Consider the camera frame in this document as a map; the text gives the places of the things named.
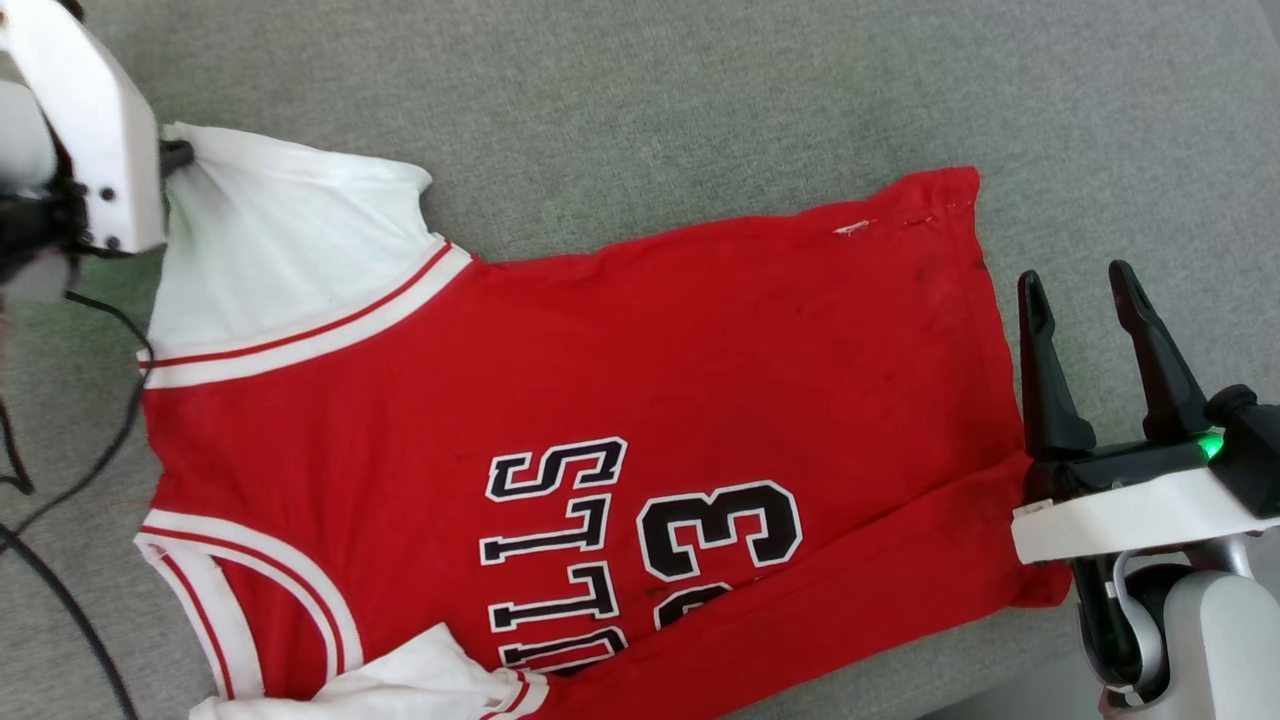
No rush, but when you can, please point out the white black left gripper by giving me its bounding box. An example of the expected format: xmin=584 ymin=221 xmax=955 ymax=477
xmin=0 ymin=0 xmax=197 ymax=257

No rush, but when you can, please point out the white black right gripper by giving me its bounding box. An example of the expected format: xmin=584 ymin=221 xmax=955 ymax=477
xmin=1011 ymin=259 xmax=1280 ymax=565

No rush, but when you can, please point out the red white basketball jersey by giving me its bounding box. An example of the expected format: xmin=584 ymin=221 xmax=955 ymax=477
xmin=133 ymin=122 xmax=1074 ymax=720

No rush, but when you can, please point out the grey fabric sofa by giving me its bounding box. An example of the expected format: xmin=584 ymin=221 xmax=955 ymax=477
xmin=0 ymin=0 xmax=1280 ymax=720

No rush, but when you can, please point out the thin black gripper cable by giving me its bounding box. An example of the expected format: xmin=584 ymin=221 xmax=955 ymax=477
xmin=0 ymin=288 xmax=154 ymax=549

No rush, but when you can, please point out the thick black camera cable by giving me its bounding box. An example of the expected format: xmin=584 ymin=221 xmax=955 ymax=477
xmin=0 ymin=522 xmax=143 ymax=720

